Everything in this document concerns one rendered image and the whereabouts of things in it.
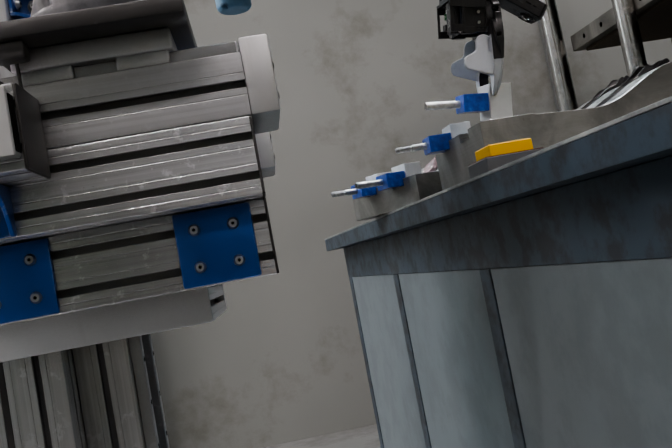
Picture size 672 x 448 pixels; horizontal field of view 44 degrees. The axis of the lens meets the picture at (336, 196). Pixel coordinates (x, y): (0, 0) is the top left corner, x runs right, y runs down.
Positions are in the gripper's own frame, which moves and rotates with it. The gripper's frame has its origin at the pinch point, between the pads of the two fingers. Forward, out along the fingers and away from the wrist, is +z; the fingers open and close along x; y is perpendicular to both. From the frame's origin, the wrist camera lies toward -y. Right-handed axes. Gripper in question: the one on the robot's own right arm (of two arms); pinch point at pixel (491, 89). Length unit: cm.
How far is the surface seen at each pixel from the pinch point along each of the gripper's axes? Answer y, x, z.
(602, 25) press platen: -73, -105, -28
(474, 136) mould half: 4.1, 2.6, 7.3
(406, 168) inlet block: 7.6, -27.3, 11.5
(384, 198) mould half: 10.6, -34.3, 17.0
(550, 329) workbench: 2.9, 24.8, 33.3
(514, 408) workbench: 1.5, 6.7, 48.4
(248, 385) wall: 31, -237, 100
